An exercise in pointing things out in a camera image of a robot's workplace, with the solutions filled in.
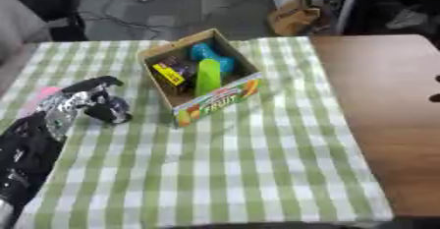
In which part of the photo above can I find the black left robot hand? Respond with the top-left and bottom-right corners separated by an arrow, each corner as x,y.
60,75 -> 135,126

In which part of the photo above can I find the cardboard box with fruit print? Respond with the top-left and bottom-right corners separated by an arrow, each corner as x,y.
136,28 -> 265,128

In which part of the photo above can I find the pink soft object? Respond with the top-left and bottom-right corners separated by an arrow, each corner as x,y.
17,86 -> 64,119

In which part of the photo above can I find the yellow and purple packet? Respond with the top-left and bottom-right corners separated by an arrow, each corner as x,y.
149,55 -> 199,87

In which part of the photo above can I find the black chair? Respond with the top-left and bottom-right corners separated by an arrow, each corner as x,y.
0,0 -> 89,42

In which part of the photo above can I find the green curved block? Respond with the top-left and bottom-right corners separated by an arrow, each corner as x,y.
192,58 -> 224,98

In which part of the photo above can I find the blue dumbbell toy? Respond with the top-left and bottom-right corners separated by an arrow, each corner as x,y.
189,42 -> 238,74

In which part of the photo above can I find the brown paper bag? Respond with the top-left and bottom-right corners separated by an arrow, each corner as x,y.
266,0 -> 323,37

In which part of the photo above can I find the white table leg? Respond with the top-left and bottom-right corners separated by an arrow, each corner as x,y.
335,0 -> 366,34

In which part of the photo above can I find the person's shoe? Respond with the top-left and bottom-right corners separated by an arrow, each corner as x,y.
385,8 -> 430,30

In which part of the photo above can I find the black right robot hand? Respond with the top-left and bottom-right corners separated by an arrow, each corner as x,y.
427,75 -> 440,103

